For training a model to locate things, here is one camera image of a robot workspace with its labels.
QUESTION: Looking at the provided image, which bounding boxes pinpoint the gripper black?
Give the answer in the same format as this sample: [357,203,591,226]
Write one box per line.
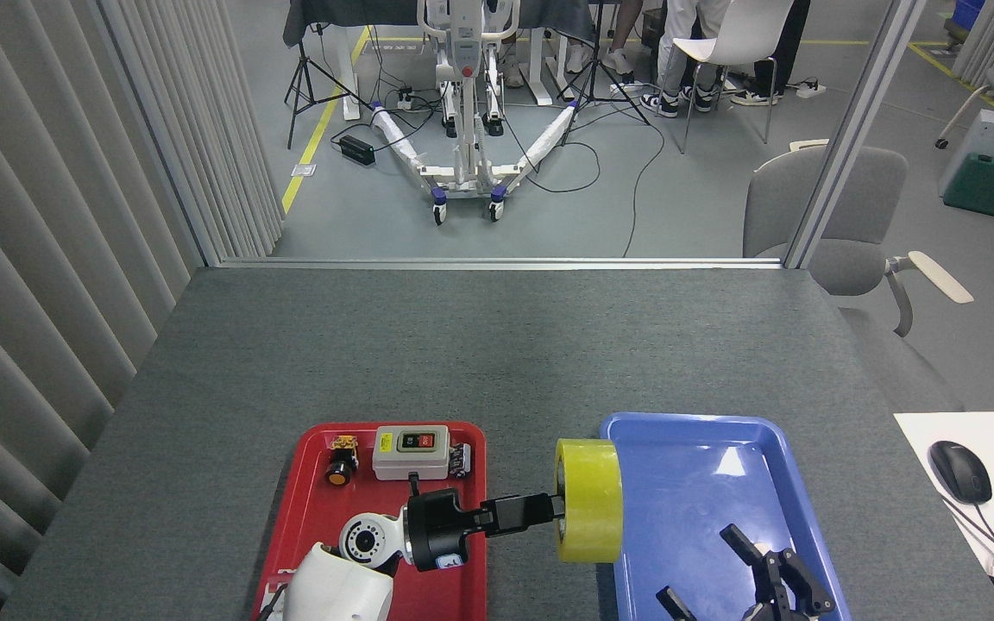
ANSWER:
[408,488,567,572]

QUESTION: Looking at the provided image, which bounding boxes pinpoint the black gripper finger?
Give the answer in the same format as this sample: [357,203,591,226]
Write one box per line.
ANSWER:
[657,586,696,621]
[720,524,836,621]

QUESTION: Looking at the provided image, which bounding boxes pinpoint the yellow tape roll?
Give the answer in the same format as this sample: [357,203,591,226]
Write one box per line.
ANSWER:
[555,438,625,564]

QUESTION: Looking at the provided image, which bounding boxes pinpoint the blue plastic tray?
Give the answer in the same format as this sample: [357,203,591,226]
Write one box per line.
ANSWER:
[599,412,853,621]

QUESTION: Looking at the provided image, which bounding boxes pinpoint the orange push button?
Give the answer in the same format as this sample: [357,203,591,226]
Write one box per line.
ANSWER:
[325,436,360,486]

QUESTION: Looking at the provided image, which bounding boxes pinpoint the red plastic tray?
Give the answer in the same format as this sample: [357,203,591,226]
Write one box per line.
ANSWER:
[251,421,488,621]

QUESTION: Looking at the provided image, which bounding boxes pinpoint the black computer mouse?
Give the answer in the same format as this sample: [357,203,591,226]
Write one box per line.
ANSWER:
[928,441,992,505]

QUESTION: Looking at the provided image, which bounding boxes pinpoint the grey office chair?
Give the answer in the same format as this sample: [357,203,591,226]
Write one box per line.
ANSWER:
[743,145,974,413]

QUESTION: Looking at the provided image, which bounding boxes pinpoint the white stand on wheels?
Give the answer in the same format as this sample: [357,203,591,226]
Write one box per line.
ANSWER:
[372,0,580,227]

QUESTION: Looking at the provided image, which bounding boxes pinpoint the black tripod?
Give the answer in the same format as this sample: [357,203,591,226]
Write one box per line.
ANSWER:
[557,0,651,126]
[284,26,373,152]

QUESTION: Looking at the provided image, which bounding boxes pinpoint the person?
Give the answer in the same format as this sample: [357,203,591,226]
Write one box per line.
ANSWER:
[730,0,811,107]
[566,0,646,75]
[639,0,722,118]

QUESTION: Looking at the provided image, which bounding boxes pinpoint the white plastic chair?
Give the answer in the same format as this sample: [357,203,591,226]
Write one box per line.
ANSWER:
[672,0,796,154]

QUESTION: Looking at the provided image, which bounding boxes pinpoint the desk with dark cloth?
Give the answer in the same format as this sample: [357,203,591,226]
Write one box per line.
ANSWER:
[283,0,597,120]

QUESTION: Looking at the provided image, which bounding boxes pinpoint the grey switch box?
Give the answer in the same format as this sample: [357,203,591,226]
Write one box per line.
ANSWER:
[372,425,452,480]

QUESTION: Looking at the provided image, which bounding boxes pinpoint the silver table rail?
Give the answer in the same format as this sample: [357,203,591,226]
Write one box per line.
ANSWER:
[219,257,787,270]

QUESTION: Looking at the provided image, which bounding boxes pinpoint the black floor cable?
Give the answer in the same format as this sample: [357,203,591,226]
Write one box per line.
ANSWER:
[622,112,666,258]

